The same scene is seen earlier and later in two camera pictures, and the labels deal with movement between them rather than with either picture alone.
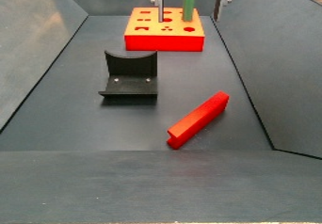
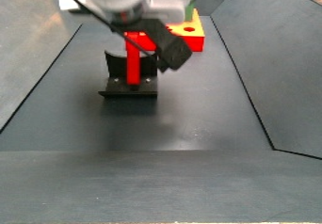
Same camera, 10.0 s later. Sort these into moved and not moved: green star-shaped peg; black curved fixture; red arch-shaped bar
Moved: red arch-shaped bar
Not moved: black curved fixture; green star-shaped peg
